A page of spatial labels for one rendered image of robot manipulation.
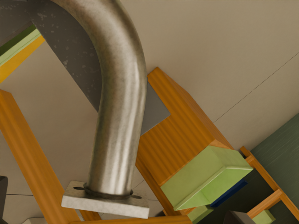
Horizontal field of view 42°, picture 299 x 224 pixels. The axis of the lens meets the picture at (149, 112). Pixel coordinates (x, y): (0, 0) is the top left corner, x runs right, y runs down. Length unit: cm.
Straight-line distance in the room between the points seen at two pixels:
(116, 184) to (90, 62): 10
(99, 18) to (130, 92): 5
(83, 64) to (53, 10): 4
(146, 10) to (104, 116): 186
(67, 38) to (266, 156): 602
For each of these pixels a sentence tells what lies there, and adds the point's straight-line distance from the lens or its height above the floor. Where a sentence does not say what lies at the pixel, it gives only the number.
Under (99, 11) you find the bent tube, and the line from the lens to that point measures 25.
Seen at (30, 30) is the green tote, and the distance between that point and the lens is 42.
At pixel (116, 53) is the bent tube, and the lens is 25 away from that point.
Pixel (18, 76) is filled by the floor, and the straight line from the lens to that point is 199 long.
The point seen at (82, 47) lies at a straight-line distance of 30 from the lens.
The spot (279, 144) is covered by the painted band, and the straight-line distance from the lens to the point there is 628.
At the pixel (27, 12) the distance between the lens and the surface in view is 31.
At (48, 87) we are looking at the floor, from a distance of 214.
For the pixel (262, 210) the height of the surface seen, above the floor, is 84.
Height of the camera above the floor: 124
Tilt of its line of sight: 25 degrees down
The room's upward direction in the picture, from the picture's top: 144 degrees clockwise
